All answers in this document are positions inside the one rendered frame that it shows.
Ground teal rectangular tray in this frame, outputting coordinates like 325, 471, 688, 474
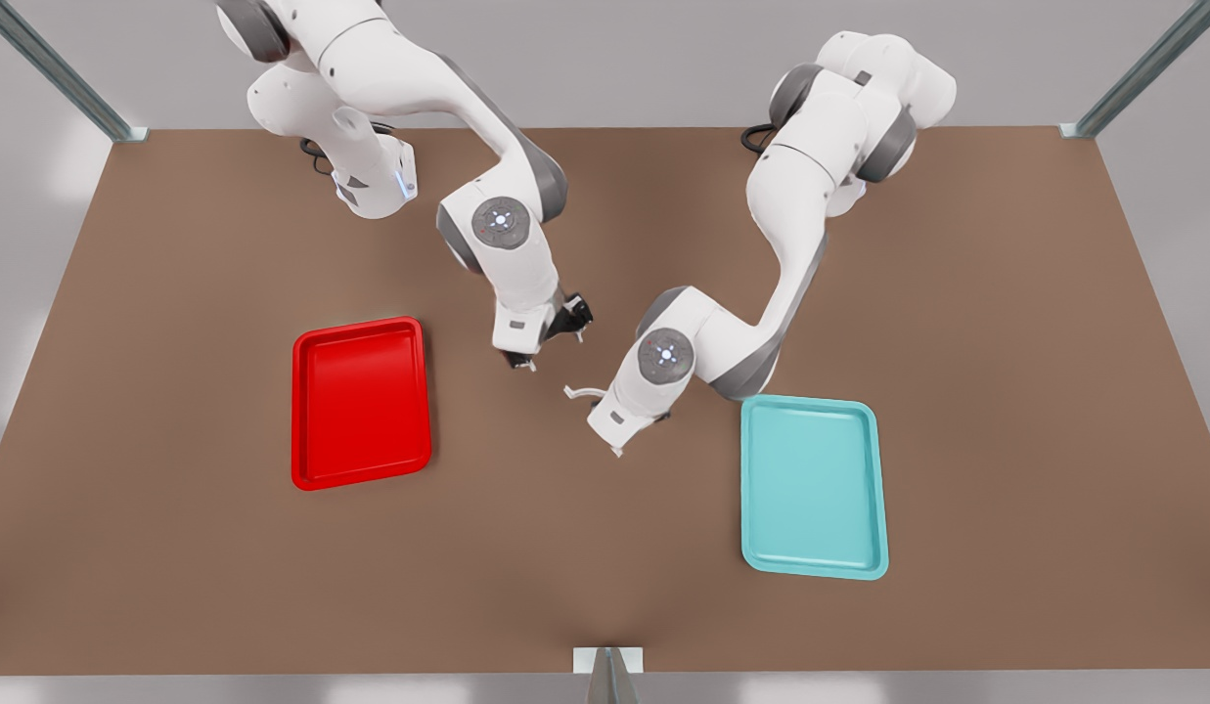
740, 394, 890, 582

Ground red rectangular tray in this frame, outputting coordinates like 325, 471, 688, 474
291, 316, 433, 492

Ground silver frame post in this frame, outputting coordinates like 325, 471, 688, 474
573, 645, 647, 704
0, 0, 149, 145
1058, 0, 1210, 140

